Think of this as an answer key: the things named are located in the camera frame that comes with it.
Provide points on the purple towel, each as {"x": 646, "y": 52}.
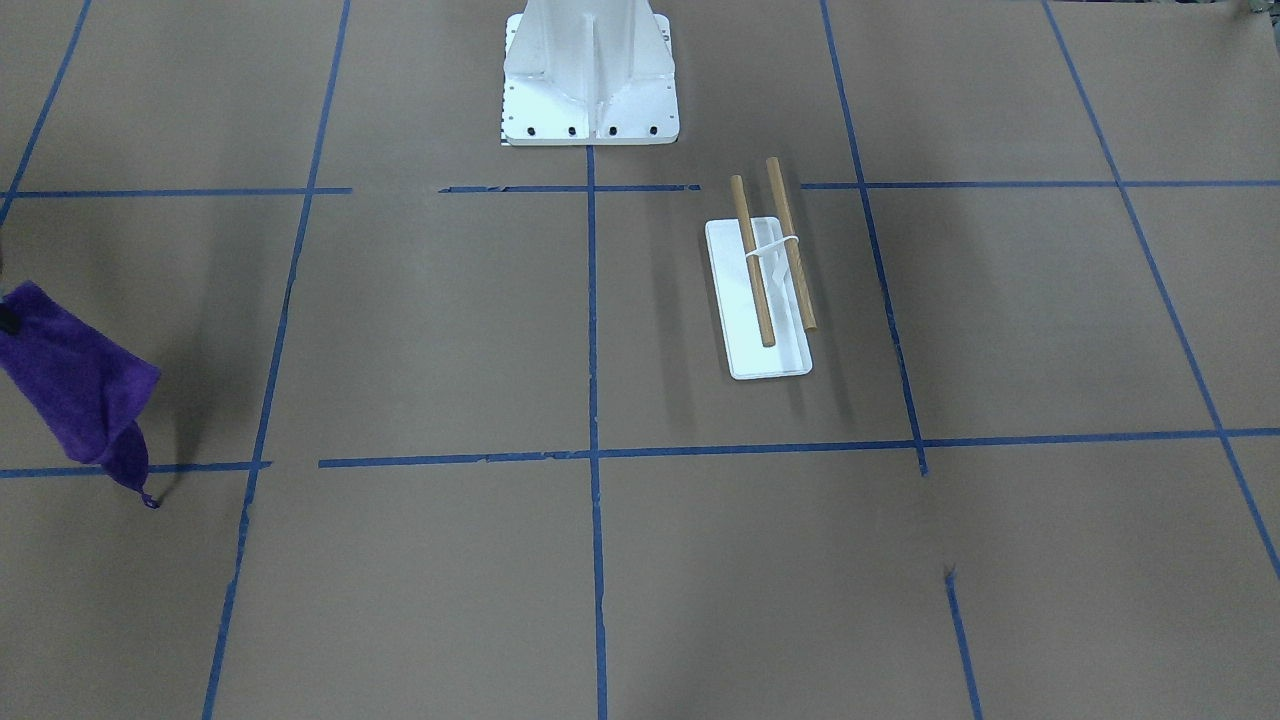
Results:
{"x": 89, "y": 390}

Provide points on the white rack base tray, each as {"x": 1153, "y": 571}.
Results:
{"x": 747, "y": 359}

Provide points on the rear wooden rack rod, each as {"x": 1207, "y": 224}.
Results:
{"x": 783, "y": 206}

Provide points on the wooden rack rod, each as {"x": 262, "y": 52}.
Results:
{"x": 752, "y": 262}
{"x": 783, "y": 206}

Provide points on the front wooden rack rod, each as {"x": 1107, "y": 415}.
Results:
{"x": 752, "y": 262}

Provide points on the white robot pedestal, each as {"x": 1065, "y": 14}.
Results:
{"x": 589, "y": 73}

